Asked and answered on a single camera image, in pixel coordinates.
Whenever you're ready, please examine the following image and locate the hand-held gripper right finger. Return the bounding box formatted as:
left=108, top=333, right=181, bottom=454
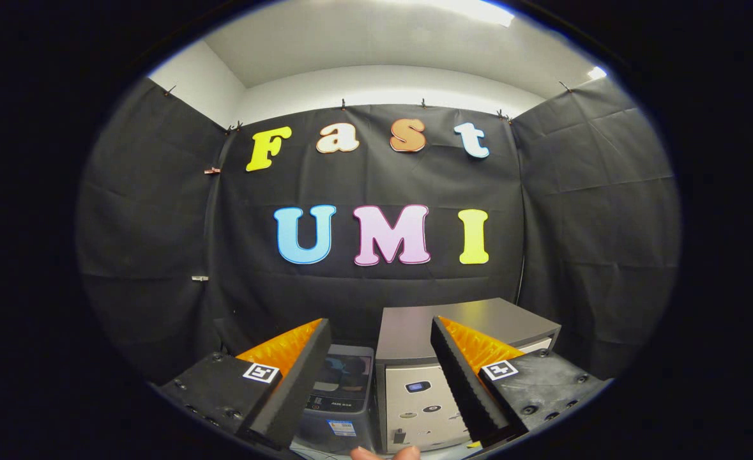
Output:
left=430, top=316, right=610, bottom=448

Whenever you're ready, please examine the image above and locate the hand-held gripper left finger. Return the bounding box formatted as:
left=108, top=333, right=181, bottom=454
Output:
left=158, top=318, right=332, bottom=450

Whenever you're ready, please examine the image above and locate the dark washing machine lid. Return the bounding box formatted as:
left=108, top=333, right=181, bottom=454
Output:
left=316, top=345, right=376, bottom=398

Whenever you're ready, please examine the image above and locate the grey washing machine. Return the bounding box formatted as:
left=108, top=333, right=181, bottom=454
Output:
left=296, top=344, right=378, bottom=454

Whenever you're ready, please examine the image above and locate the grey-topped white cabinet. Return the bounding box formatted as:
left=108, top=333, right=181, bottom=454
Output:
left=374, top=298, right=562, bottom=454

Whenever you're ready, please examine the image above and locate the black backdrop cloth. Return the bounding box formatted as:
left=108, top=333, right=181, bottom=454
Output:
left=76, top=77, right=680, bottom=384

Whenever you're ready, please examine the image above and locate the large ceiling light panel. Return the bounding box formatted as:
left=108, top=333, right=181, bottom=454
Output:
left=443, top=0, right=515, bottom=27

